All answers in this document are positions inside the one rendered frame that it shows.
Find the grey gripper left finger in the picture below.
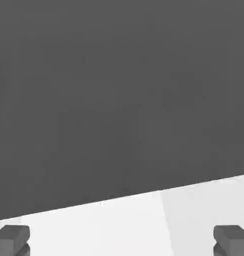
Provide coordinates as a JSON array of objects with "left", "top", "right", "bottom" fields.
[{"left": 0, "top": 224, "right": 31, "bottom": 256}]

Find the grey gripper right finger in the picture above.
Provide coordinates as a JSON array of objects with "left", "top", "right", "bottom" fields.
[{"left": 213, "top": 224, "right": 244, "bottom": 256}]

